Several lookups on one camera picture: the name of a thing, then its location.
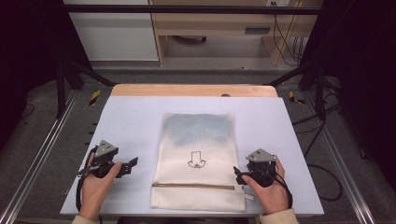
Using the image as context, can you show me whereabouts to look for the person's left hand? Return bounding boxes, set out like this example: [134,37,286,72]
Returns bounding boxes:
[78,153,123,222]

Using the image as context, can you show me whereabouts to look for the person's right hand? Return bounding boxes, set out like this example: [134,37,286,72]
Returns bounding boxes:
[241,158,290,217]

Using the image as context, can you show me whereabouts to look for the dark curtain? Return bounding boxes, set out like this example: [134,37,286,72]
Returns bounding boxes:
[0,0,92,150]
[298,0,396,190]

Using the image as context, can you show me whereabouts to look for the black hanging cables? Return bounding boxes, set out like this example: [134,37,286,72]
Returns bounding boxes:
[270,1,306,67]

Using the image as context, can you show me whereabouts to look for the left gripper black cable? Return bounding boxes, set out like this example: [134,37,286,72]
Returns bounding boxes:
[75,146,104,213]

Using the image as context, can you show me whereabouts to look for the grey label plate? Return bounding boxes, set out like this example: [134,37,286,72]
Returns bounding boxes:
[244,27,272,35]

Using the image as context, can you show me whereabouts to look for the black metal stand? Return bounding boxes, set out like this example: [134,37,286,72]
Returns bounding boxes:
[55,58,118,119]
[266,60,329,121]

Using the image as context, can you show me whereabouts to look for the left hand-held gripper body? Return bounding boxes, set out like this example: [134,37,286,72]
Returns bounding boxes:
[92,139,126,179]

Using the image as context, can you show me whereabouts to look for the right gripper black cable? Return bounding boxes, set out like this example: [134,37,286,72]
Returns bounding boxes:
[263,169,294,210]

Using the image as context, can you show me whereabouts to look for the light wooden desk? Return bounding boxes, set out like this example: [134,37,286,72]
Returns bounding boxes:
[148,0,325,67]

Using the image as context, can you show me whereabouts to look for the thin black floor cable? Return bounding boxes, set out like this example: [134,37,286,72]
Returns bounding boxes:
[17,102,35,121]

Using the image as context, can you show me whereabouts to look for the cream mesh laundry bag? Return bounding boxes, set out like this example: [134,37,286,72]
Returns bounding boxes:
[150,112,255,212]

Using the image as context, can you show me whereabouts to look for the white foam board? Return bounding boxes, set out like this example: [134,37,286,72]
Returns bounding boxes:
[59,95,325,217]

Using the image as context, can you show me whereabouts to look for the wooden table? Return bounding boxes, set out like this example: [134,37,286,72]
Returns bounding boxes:
[110,83,279,98]

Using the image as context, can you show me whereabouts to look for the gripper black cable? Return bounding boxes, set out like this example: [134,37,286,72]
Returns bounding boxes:
[75,146,104,213]
[263,169,294,210]

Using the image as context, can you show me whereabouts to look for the white cabinet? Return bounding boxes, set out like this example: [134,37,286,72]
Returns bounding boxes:
[63,0,160,62]

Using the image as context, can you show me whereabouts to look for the black horizontal frame bar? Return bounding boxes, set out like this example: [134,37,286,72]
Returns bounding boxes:
[62,4,325,16]

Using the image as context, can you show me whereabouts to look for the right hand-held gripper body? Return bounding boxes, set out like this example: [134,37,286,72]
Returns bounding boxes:
[245,148,278,189]

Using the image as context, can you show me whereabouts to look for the aluminium floor rail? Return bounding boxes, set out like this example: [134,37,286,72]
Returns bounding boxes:
[302,90,376,224]
[0,90,79,224]

